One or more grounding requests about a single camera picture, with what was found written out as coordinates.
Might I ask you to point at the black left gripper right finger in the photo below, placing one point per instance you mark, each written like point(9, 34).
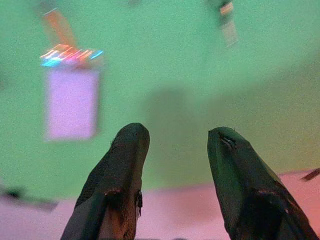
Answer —
point(245, 187)

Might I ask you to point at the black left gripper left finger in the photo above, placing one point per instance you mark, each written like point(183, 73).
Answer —
point(117, 175)

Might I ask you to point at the black tape strip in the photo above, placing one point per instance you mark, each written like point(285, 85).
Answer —
point(311, 175)

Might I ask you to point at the green wall sheet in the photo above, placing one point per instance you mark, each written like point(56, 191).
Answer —
point(175, 62)

